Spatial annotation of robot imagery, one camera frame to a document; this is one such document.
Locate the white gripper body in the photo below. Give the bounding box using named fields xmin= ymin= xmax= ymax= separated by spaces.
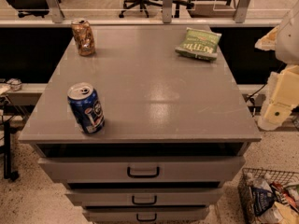
xmin=262 ymin=64 xmax=299 ymax=116

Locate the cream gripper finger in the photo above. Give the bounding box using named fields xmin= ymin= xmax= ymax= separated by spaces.
xmin=258 ymin=103 xmax=292 ymax=131

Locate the blue pepsi can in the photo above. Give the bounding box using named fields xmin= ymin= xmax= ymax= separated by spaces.
xmin=67 ymin=82 xmax=105 ymax=133

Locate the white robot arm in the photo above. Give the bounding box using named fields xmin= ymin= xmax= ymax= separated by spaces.
xmin=255 ymin=1 xmax=299 ymax=131

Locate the orange soda can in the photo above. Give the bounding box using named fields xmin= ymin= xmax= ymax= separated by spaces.
xmin=71 ymin=19 xmax=95 ymax=56

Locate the red snack bag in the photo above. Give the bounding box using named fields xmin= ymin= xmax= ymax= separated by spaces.
xmin=270 ymin=182 xmax=299 ymax=211

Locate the blue snack bag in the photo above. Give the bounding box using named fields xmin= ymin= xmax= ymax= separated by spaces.
xmin=251 ymin=188 xmax=275 ymax=217

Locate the green chip bag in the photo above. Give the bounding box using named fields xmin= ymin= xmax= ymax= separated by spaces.
xmin=175 ymin=27 xmax=221 ymax=62

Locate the yellow snack bag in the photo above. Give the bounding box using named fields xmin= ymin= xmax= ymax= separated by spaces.
xmin=274 ymin=203 xmax=299 ymax=224

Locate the grey drawer cabinet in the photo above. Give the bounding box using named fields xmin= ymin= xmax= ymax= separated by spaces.
xmin=18 ymin=24 xmax=263 ymax=224

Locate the black office chair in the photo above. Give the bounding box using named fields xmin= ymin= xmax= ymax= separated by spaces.
xmin=119 ymin=0 xmax=194 ymax=23

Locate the middle grey drawer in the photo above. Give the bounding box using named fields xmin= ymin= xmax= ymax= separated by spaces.
xmin=66 ymin=188 xmax=223 ymax=207

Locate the grey drawer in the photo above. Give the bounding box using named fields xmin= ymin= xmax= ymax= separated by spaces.
xmin=82 ymin=206 xmax=209 ymax=222
xmin=38 ymin=156 xmax=245 ymax=183
xmin=66 ymin=188 xmax=223 ymax=207

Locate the bottom grey drawer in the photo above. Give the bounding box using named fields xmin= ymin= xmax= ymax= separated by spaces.
xmin=82 ymin=206 xmax=209 ymax=222

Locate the top grey drawer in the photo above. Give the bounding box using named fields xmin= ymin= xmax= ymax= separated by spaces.
xmin=38 ymin=156 xmax=245 ymax=183

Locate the small round object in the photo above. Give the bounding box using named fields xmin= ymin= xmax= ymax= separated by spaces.
xmin=7 ymin=78 xmax=22 ymax=91

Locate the black stand left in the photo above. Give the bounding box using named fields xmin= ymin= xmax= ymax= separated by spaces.
xmin=0 ymin=119 xmax=19 ymax=181

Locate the black cable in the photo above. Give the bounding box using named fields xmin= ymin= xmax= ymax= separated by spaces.
xmin=244 ymin=83 xmax=268 ymax=107

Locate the wire basket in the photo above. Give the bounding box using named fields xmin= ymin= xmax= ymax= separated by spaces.
xmin=238 ymin=168 xmax=299 ymax=224

